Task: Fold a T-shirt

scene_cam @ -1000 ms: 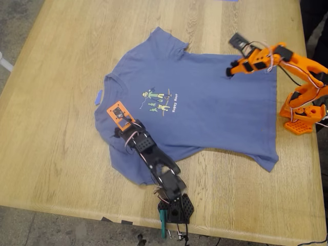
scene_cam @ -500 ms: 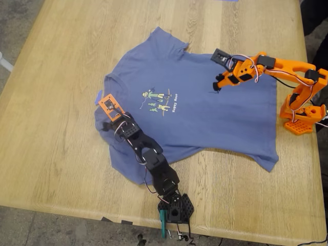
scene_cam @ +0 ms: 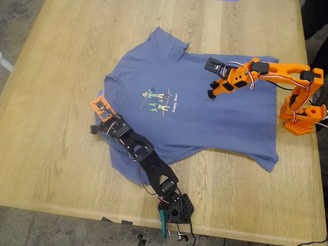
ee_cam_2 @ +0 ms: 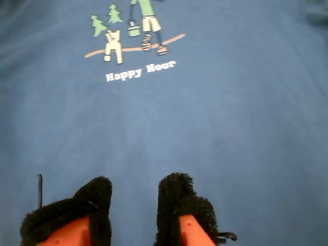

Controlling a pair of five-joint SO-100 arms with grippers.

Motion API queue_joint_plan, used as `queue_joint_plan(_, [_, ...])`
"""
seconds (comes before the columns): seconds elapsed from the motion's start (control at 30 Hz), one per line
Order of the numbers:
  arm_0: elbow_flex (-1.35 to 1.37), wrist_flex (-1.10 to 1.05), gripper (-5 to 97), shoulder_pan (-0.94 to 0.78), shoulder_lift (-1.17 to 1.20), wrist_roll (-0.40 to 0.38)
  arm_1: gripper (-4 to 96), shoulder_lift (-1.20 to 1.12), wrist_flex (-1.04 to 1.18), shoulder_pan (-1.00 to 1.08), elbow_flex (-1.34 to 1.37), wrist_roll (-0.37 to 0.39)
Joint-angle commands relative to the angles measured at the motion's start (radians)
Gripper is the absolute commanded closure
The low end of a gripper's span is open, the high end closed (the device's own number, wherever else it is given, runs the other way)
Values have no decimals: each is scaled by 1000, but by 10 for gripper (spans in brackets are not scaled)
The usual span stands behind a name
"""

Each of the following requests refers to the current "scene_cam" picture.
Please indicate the person in dark clothes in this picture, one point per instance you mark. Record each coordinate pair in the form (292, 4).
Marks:
(320, 59)

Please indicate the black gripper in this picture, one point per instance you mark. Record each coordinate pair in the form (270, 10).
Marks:
(99, 126)

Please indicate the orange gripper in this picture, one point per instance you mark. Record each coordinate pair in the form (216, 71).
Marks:
(218, 88)

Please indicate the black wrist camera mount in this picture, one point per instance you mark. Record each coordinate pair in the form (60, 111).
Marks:
(212, 65)

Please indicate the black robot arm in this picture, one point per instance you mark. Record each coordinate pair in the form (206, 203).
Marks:
(153, 164)

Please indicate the short blue tape piece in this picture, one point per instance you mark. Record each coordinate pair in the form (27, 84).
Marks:
(99, 92)

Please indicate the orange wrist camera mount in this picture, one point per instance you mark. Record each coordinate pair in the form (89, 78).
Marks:
(101, 106)

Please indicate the white pipe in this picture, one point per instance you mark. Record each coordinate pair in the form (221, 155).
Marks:
(5, 62)

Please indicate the blue printed T-shirt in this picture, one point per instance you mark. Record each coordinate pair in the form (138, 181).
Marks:
(179, 128)

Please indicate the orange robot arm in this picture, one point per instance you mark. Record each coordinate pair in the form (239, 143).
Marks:
(294, 74)

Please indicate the long blue tape strip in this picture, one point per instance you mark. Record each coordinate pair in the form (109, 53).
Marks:
(228, 0)

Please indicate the teal table clamp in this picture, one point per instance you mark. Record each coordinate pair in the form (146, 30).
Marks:
(163, 223)

